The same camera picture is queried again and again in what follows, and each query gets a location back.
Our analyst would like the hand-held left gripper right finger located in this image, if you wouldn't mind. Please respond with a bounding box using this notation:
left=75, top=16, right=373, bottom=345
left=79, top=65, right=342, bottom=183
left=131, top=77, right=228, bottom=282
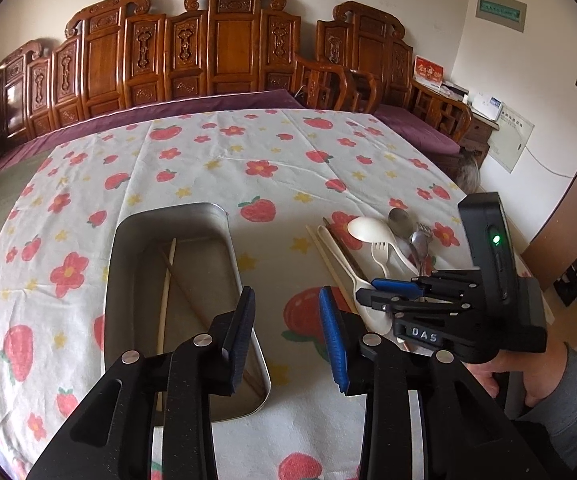
left=318, top=285, right=551, bottom=480

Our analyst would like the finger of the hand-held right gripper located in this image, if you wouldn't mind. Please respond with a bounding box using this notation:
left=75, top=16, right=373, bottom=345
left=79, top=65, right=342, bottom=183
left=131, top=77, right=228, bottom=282
left=353, top=287, right=471, bottom=323
left=371, top=269, right=481, bottom=300

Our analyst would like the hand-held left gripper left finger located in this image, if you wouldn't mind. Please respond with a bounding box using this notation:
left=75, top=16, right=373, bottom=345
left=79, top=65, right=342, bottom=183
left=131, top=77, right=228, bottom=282
left=26, top=286, right=256, bottom=480

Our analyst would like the cream plastic fork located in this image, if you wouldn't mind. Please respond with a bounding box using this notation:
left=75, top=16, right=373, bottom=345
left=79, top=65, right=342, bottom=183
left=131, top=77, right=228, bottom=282
left=371, top=241, right=391, bottom=281

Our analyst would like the metal fork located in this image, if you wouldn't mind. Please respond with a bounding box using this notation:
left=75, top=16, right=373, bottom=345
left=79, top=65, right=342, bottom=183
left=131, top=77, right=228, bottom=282
left=408, top=224, right=433, bottom=273

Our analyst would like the cream plastic spoon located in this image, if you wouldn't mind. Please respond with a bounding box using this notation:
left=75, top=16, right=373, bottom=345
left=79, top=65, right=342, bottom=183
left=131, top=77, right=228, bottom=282
left=347, top=216, right=419, bottom=276
left=317, top=225, right=394, bottom=337

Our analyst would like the metal spoon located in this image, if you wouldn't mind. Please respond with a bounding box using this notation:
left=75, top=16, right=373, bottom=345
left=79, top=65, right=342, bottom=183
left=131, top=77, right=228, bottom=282
left=387, top=207, right=421, bottom=263

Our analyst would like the dark brown chopstick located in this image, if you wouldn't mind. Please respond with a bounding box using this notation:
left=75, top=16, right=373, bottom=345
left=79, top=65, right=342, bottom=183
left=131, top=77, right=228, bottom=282
left=322, top=217, right=366, bottom=283
left=160, top=252, right=265, bottom=396

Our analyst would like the stainless steel tray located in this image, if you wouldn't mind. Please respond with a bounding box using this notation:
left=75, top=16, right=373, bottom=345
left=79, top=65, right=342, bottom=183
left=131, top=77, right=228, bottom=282
left=104, top=203, right=272, bottom=426

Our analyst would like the light wooden chopstick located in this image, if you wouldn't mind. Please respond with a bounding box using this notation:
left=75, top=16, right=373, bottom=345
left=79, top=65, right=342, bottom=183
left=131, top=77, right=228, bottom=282
left=305, top=225, right=355, bottom=313
left=156, top=238, right=177, bottom=413

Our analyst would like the person's right hand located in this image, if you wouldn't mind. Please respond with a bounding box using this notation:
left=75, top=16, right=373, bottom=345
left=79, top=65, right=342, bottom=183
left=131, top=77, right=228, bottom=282
left=468, top=342, right=569, bottom=409

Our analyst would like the grey furry animal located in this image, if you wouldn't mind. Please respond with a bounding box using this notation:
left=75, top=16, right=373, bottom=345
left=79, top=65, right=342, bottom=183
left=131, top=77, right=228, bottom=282
left=455, top=147, right=481, bottom=196

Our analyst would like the short purple seat cushion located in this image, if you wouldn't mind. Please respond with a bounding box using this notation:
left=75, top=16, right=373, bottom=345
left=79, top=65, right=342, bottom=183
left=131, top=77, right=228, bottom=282
left=372, top=104, right=462, bottom=157

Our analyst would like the strawberry flower print tablecloth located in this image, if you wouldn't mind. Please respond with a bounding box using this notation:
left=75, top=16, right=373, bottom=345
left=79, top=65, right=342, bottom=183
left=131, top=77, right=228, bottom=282
left=0, top=107, right=554, bottom=480

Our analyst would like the wooden side table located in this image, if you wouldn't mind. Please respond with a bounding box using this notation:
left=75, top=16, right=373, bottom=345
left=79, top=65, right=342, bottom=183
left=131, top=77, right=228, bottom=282
left=459, top=112, right=500, bottom=162

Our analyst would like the white box with blue label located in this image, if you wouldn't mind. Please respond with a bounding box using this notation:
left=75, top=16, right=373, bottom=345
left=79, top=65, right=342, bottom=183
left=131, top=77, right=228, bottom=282
left=469, top=92, right=502, bottom=122

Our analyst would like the wooden armchair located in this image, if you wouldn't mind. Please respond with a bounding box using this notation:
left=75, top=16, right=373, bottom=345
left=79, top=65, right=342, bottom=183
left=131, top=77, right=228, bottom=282
left=295, top=55, right=380, bottom=114

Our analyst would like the red desk calendar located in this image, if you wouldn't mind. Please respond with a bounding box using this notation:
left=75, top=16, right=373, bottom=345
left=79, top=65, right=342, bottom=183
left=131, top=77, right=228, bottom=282
left=414, top=55, right=443, bottom=87

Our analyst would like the short carved wooden bench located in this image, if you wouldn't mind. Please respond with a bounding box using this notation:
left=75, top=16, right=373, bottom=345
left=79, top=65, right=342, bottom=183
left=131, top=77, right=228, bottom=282
left=315, top=1, right=474, bottom=147

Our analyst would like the long carved wooden bench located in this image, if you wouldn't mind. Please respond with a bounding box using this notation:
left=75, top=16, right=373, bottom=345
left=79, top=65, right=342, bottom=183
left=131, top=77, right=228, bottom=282
left=0, top=0, right=303, bottom=142

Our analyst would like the white wall cable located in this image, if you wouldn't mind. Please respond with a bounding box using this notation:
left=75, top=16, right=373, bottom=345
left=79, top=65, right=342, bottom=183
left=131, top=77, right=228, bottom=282
left=525, top=141, right=575, bottom=179

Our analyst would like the green framed wall panel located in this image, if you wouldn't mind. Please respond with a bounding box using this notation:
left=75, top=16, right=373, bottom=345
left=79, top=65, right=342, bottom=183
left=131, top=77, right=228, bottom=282
left=475, top=0, right=527, bottom=34

